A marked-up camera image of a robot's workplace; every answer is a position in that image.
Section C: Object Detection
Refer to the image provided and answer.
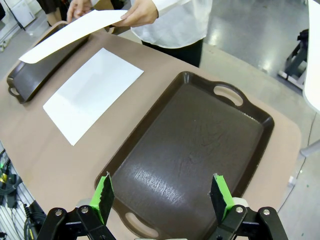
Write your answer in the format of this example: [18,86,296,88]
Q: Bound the white slotted robot base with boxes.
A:
[0,141,48,240]

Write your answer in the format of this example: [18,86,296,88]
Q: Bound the person's left forearm white sleeve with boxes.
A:
[149,0,195,17]

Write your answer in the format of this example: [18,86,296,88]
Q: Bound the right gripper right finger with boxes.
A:
[209,173,290,240]

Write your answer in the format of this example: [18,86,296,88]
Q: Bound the brown table mat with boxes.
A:
[0,23,302,240]

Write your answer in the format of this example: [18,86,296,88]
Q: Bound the person's right hand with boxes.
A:
[66,0,95,23]

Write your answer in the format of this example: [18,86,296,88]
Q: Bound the white cabinet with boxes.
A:
[12,0,36,28]

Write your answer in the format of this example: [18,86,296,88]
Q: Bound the black coiled cable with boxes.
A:
[0,172,22,208]

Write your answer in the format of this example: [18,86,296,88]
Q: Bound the white A4 paper sheet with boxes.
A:
[18,9,129,65]
[42,47,145,147]

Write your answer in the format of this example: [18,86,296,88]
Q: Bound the person's black trousers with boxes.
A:
[141,38,205,68]

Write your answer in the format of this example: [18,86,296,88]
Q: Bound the person's left hand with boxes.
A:
[112,0,160,28]

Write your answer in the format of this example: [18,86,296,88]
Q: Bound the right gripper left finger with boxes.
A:
[36,171,118,240]

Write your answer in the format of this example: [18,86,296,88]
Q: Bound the dark brown plastic tray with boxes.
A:
[6,21,92,105]
[94,71,275,240]

